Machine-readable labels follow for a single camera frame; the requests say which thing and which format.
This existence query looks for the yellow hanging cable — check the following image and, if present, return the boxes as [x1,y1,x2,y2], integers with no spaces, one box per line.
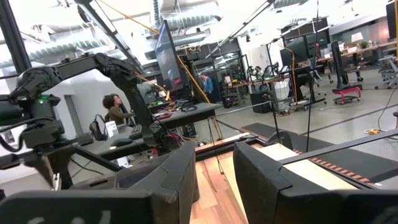
[98,0,223,141]

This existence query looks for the black bag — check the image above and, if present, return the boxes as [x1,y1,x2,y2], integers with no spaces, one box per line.
[88,114,109,142]

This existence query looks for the black computer mouse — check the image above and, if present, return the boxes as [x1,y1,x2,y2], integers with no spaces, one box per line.
[109,137,134,147]

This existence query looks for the red wheeled dolly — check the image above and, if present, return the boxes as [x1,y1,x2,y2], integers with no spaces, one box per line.
[331,86,363,105]

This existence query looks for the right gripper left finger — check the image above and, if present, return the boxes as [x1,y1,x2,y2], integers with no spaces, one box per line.
[133,141,200,224]

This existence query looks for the long wooden table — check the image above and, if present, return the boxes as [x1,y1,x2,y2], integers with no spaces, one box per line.
[323,39,398,63]

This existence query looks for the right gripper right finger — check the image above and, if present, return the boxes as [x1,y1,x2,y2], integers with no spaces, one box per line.
[233,141,293,224]

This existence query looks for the black computer case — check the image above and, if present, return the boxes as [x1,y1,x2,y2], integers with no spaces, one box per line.
[249,91,272,114]

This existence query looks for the black aluminium rig frame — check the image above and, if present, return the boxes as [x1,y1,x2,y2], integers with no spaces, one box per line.
[0,0,276,74]

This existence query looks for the silver ventilation duct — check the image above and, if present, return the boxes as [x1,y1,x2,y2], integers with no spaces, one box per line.
[0,14,223,68]

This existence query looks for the grey office chair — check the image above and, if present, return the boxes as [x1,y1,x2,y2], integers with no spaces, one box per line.
[374,55,398,90]

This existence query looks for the person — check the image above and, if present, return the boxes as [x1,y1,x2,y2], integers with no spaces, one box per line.
[252,65,264,80]
[101,93,135,126]
[198,73,215,95]

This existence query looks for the black computer monitor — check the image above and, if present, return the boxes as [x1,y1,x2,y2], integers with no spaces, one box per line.
[154,20,188,93]

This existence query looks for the black striped-edge floor mat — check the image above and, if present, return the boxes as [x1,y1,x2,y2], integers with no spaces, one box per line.
[239,122,398,184]

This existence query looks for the black metal shelf end frame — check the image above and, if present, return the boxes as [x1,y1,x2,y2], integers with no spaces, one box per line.
[276,128,398,166]

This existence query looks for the black keyboard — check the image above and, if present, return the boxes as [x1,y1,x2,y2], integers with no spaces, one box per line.
[128,123,144,140]

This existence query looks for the thin black cable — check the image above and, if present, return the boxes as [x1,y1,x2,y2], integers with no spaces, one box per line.
[305,0,320,153]

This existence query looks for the black upright panel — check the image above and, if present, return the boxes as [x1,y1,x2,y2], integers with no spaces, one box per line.
[330,40,363,91]

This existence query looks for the white bin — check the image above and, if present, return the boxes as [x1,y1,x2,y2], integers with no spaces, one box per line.
[272,79,292,108]

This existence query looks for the white paper card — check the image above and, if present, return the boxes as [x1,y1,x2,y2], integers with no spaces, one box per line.
[104,120,120,138]

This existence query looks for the grey desk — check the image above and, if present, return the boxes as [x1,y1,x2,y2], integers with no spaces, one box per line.
[77,102,222,161]

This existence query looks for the orange hanging cable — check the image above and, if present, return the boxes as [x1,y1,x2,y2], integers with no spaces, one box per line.
[281,43,297,103]

